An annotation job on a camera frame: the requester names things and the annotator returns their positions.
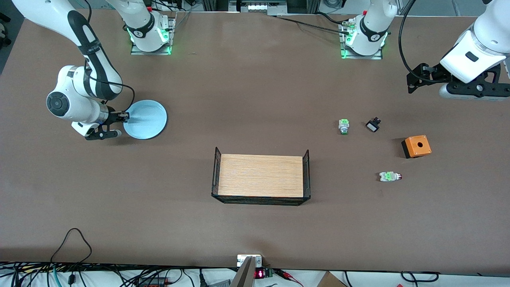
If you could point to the green white switch component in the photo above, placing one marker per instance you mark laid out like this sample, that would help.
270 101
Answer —
388 176

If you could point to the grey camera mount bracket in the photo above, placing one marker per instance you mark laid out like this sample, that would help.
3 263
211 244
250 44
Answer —
249 267

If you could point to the aluminium frame with light strip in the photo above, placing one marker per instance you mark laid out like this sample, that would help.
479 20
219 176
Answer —
263 6

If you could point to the green push button switch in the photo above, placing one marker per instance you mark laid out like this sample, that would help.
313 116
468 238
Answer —
343 126

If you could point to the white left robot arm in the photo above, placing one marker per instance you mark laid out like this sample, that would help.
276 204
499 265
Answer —
372 30

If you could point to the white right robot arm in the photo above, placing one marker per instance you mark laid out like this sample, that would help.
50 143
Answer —
91 59

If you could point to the light blue round plate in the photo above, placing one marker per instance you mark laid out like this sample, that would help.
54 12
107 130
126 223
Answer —
147 119

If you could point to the brown cardboard piece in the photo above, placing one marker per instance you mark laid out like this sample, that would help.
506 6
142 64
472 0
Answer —
330 281

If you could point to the orange button enclosure box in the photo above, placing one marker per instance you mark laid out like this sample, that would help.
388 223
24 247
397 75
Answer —
417 146

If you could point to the black rectangular switch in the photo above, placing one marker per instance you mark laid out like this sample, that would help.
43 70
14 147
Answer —
373 126

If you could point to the red black clip leads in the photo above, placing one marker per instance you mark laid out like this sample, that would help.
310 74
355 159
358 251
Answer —
289 276

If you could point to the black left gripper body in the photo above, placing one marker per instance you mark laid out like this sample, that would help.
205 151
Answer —
433 74

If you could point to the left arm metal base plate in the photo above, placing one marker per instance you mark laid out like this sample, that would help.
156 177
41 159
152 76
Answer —
362 57

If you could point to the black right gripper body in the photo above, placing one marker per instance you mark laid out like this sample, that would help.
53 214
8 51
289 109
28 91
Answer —
113 116

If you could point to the red LED display module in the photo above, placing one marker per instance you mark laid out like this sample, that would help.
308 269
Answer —
259 274

